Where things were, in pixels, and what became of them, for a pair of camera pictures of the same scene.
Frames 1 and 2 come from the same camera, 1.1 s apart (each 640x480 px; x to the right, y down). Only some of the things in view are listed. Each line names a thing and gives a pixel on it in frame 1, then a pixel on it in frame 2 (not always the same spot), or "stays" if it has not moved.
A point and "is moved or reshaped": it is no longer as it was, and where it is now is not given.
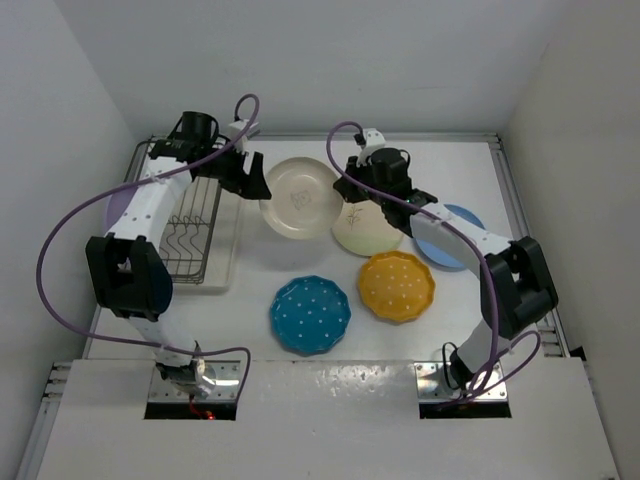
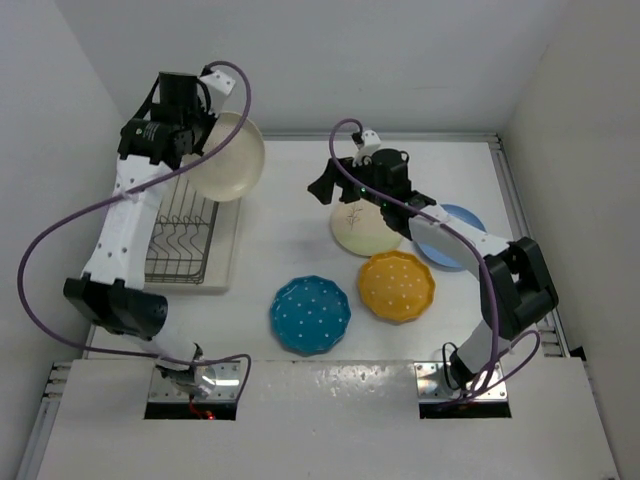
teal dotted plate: [310, 314] stays
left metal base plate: [165, 384] stays
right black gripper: [349, 189] stays
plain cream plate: [304, 204] is moved or reshaped
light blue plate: [438, 257] stays
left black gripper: [250, 185] to [209, 117]
